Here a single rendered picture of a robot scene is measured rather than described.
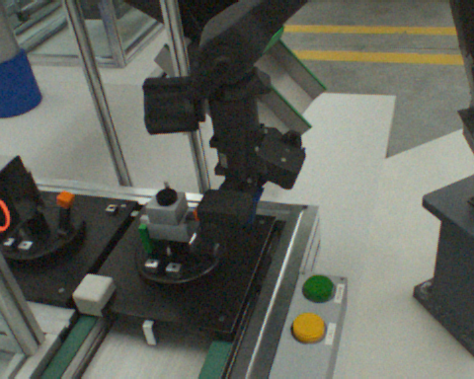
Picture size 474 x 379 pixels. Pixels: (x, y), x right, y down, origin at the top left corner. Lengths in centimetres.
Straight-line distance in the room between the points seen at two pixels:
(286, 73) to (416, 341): 59
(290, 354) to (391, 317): 23
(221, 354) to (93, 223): 35
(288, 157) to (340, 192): 46
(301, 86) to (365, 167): 22
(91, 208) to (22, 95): 71
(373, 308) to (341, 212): 24
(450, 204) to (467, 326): 18
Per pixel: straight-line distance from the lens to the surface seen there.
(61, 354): 82
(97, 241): 93
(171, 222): 77
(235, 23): 58
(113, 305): 82
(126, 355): 83
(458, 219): 76
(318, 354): 73
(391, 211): 108
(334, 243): 100
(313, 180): 115
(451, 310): 88
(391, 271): 96
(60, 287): 88
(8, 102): 165
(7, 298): 75
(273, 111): 104
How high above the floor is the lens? 155
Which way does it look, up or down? 37 degrees down
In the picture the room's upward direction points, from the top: 8 degrees counter-clockwise
